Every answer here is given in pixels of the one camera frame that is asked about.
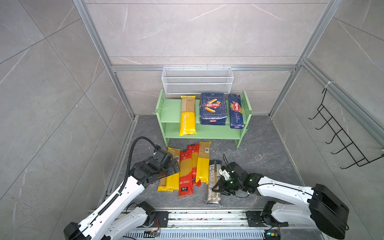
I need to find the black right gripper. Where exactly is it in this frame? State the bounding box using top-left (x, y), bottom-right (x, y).
top-left (211, 177), bottom-right (242, 195)

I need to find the clear brown spaghetti package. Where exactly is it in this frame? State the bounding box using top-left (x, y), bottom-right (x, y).
top-left (206, 160), bottom-right (222, 207)

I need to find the yellow Pastatime spaghetti package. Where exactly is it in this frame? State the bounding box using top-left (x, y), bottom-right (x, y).
top-left (179, 96), bottom-right (197, 137)

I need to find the blue Barilla spaghetti box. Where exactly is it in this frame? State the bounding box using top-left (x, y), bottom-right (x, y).
top-left (229, 94), bottom-right (244, 130)

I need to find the blue Barilla pasta bag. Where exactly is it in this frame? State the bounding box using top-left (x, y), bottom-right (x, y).
top-left (200, 93), bottom-right (227, 126)

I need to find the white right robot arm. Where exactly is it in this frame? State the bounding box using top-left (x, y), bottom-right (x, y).
top-left (211, 162), bottom-right (349, 240)

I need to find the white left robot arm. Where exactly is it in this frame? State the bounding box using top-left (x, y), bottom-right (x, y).
top-left (64, 149), bottom-right (180, 240)

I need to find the yellow spaghetti package right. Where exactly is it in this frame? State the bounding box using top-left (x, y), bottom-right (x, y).
top-left (196, 142), bottom-right (212, 187)

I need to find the red spaghetti package front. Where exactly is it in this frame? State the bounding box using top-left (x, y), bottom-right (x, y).
top-left (179, 149), bottom-right (193, 197)

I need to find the red spaghetti package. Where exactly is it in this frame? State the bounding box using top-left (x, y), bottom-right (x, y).
top-left (179, 149), bottom-right (193, 197)
top-left (188, 144), bottom-right (201, 187)

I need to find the green two-tier shelf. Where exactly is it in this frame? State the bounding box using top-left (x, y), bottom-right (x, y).
top-left (156, 90), bottom-right (253, 148)

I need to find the black corrugated cable conduit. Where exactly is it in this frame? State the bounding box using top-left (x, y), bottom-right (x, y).
top-left (89, 136), bottom-right (161, 223)

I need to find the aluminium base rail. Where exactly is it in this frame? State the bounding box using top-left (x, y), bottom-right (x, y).
top-left (86, 208), bottom-right (334, 231)

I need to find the white wire mesh basket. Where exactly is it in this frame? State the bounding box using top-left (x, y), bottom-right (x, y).
top-left (162, 67), bottom-right (234, 95)

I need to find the black wire hook rack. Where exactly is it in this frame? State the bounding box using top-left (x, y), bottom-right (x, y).
top-left (308, 88), bottom-right (384, 170)

